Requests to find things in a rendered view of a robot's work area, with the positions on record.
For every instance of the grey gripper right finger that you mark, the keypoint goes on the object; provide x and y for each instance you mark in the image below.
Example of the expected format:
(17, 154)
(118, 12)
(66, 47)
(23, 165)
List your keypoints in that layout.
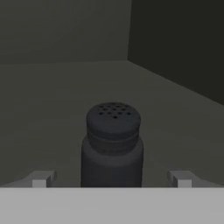
(182, 178)

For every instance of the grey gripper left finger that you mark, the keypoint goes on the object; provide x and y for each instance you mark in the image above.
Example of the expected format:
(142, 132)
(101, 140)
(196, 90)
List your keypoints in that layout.
(40, 178)

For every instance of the dark grey shaker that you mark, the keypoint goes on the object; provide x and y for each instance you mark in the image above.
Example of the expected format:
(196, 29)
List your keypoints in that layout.
(112, 145)

